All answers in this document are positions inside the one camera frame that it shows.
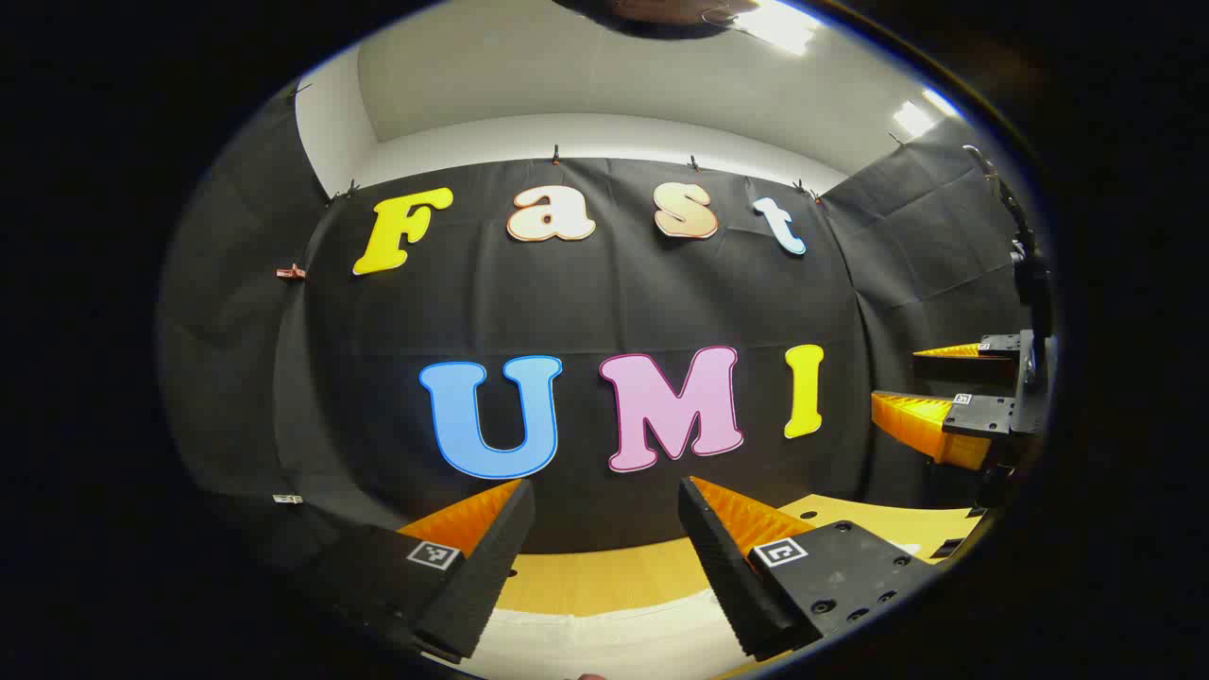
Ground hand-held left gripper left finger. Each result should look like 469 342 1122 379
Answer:
283 478 536 664

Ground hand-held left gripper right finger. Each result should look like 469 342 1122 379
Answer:
676 475 945 662

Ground white jeans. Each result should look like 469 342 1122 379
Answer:
453 587 757 680

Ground ceiling light panel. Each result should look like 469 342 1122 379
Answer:
732 0 825 56
893 99 938 139

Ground black backdrop cloth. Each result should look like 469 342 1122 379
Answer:
156 90 1049 568

